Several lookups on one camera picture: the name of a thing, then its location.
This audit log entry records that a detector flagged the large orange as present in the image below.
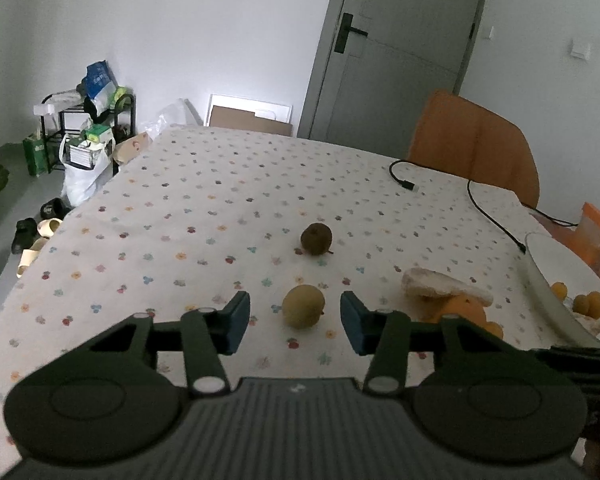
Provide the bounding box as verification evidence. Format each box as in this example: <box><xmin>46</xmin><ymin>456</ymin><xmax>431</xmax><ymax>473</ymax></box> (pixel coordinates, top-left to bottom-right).
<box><xmin>427</xmin><ymin>294</ymin><xmax>486</xmax><ymax>327</ymax></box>
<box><xmin>586</xmin><ymin>290</ymin><xmax>600</xmax><ymax>320</ymax></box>

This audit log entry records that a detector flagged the pale green round fruit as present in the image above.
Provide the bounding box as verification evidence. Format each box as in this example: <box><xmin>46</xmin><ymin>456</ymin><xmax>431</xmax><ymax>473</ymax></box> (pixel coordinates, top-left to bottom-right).
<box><xmin>282</xmin><ymin>285</ymin><xmax>325</xmax><ymax>330</ymax></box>

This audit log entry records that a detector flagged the small orange fruit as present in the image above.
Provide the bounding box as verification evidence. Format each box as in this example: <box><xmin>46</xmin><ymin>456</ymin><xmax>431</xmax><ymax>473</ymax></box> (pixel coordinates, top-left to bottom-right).
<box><xmin>483</xmin><ymin>322</ymin><xmax>504</xmax><ymax>340</ymax></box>

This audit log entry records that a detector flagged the small green fruit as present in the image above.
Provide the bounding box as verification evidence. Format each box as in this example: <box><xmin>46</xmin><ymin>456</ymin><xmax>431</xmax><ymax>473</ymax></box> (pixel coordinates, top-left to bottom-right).
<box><xmin>572</xmin><ymin>295</ymin><xmax>590</xmax><ymax>315</ymax></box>

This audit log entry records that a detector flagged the small orange kumquat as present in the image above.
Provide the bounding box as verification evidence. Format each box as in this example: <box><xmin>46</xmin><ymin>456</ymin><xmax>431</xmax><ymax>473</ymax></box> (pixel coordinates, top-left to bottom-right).
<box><xmin>550</xmin><ymin>282</ymin><xmax>568</xmax><ymax>302</ymax></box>

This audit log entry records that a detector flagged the white round plate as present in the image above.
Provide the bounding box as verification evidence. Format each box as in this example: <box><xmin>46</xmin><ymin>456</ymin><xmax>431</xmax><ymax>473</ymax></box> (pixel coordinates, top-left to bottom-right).
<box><xmin>524</xmin><ymin>233</ymin><xmax>600</xmax><ymax>348</ymax></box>

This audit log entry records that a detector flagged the dark brown round fruit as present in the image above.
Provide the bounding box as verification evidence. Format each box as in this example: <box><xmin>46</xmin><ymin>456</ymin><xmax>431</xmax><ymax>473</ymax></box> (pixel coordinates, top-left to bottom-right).
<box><xmin>300</xmin><ymin>222</ymin><xmax>332</xmax><ymax>256</ymax></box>

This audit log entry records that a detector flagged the dotted white tablecloth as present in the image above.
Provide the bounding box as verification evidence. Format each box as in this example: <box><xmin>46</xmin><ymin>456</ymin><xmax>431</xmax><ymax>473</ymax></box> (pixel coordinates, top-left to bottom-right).
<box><xmin>0</xmin><ymin>128</ymin><xmax>559</xmax><ymax>475</ymax></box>

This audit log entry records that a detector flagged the orange lid plastic jar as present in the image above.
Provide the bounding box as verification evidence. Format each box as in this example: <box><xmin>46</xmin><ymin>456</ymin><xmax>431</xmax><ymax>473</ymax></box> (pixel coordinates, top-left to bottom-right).
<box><xmin>567</xmin><ymin>202</ymin><xmax>600</xmax><ymax>268</ymax></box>

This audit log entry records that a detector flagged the beige slipper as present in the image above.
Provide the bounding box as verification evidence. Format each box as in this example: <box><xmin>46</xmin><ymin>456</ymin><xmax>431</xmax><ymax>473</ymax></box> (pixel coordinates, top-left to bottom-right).
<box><xmin>17</xmin><ymin>237</ymin><xmax>47</xmax><ymax>278</ymax></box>

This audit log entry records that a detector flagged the black shoe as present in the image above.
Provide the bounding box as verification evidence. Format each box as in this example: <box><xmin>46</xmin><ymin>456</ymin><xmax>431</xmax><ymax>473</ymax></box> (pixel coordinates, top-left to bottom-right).
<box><xmin>10</xmin><ymin>218</ymin><xmax>38</xmax><ymax>255</ymax></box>

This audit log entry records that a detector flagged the orange chair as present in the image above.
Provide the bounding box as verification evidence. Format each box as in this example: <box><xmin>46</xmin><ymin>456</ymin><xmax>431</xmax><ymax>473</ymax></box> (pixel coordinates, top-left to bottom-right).
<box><xmin>407</xmin><ymin>89</ymin><xmax>540</xmax><ymax>207</ymax></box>

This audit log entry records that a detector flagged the white plastic bag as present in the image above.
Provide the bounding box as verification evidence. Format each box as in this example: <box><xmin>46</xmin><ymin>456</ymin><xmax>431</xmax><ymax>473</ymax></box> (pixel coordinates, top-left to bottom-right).
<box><xmin>59</xmin><ymin>134</ymin><xmax>116</xmax><ymax>208</ymax></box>

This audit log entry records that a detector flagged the cardboard and white board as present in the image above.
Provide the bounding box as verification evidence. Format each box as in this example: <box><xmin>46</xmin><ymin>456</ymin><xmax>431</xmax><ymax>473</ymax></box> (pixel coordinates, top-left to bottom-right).
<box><xmin>207</xmin><ymin>94</ymin><xmax>292</xmax><ymax>136</ymax></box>

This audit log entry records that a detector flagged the green box on floor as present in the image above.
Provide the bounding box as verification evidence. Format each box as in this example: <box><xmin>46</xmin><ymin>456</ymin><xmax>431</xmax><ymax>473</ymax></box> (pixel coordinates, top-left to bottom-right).
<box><xmin>22</xmin><ymin>132</ymin><xmax>48</xmax><ymax>177</ymax></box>

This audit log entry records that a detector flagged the black storage rack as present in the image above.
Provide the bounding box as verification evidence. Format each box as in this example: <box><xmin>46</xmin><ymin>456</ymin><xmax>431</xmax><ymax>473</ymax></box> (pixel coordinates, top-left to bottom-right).
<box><xmin>33</xmin><ymin>87</ymin><xmax>136</xmax><ymax>174</ymax></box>

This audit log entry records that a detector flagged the blue white bag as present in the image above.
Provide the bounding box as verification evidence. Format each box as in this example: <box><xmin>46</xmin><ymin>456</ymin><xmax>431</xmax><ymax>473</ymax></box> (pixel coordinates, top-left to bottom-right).
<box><xmin>83</xmin><ymin>60</ymin><xmax>118</xmax><ymax>115</ymax></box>

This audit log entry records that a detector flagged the grey door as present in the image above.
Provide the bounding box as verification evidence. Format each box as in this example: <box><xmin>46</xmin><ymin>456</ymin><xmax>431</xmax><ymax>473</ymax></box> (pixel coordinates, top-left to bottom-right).
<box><xmin>298</xmin><ymin>0</ymin><xmax>486</xmax><ymax>158</ymax></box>

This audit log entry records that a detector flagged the black usb cable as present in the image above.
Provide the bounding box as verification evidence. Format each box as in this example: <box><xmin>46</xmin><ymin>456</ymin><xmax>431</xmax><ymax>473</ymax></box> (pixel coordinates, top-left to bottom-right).
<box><xmin>388</xmin><ymin>159</ymin><xmax>579</xmax><ymax>255</ymax></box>

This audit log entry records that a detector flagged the black door handle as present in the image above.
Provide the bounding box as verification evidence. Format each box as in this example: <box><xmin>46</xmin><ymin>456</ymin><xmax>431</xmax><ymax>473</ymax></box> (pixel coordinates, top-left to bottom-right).
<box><xmin>334</xmin><ymin>13</ymin><xmax>368</xmax><ymax>54</ymax></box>

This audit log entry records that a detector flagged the white wall switch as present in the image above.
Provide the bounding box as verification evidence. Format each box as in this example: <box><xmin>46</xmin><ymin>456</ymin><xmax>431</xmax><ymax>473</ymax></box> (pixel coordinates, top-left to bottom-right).
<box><xmin>569</xmin><ymin>38</ymin><xmax>592</xmax><ymax>62</ymax></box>

